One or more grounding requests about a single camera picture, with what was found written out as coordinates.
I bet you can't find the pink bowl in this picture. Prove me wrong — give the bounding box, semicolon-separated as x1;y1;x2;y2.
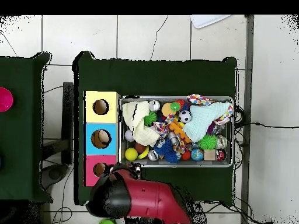
0;87;14;113

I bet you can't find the large green spiky ball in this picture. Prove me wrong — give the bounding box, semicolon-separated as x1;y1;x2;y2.
143;111;159;127

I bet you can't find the wooden block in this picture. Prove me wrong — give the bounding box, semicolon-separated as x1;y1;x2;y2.
203;149;216;161

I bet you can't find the black metal stand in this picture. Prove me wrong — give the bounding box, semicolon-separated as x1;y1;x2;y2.
61;81;74;165

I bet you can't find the wooden box with three holes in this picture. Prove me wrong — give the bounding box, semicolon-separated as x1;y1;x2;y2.
83;90;121;187

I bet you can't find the dark green table cloth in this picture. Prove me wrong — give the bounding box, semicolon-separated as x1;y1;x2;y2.
0;52;53;202
73;51;238;206

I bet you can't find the metal mesh bin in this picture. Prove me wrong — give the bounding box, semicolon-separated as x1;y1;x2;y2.
118;94;235;168

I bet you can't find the grey round base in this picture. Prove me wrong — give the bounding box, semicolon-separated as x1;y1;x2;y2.
41;163;69;190

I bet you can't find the blue globe ball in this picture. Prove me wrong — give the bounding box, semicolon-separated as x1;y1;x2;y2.
190;148;204;162

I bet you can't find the silver can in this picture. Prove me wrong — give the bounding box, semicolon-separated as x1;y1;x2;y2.
148;99;161;112

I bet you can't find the white toy baseball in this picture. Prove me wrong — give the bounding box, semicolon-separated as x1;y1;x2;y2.
124;129;135;142

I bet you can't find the black cable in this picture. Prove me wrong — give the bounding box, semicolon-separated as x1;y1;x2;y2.
234;121;299;129

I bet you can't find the yellow ball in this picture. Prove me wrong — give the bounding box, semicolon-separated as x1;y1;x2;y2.
124;147;139;162

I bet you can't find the white plastic tray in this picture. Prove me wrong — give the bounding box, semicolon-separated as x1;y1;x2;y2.
190;15;232;29

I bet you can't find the cream waffle cloth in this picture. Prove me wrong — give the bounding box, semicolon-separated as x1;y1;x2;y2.
121;100;162;148

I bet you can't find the colourful dotted cloth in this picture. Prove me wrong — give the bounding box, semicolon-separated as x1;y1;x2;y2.
186;93;234;125

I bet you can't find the small soccer ball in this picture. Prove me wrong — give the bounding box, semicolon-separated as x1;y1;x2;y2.
178;110;193;124

